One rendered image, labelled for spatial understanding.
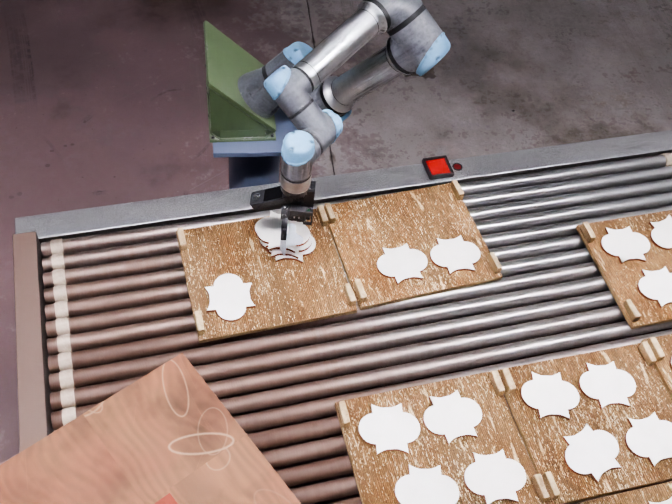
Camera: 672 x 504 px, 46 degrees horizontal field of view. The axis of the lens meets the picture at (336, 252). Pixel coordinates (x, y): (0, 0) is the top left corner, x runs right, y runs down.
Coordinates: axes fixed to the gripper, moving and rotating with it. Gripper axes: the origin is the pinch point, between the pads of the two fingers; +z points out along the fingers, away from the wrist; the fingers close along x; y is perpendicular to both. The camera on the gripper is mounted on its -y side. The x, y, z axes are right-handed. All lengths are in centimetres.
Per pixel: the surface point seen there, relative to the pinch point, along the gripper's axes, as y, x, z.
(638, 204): 105, 27, 6
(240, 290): -9.5, -17.9, 2.6
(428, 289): 39.6, -12.0, 3.5
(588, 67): 151, 205, 97
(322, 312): 11.9, -21.9, 3.5
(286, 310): 2.7, -22.2, 3.5
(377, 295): 26.0, -15.2, 3.5
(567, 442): 71, -53, 3
